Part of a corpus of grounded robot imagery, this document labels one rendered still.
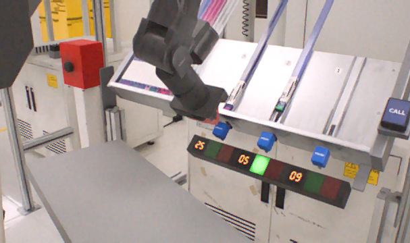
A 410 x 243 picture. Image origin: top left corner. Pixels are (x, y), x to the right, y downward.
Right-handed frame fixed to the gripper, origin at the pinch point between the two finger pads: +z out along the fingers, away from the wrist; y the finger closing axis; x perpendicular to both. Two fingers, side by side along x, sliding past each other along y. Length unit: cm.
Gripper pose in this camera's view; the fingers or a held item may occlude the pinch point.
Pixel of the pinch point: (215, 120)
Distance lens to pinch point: 79.3
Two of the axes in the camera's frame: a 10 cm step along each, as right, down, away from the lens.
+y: -7.9, -2.3, 5.7
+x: -4.5, 8.5, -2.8
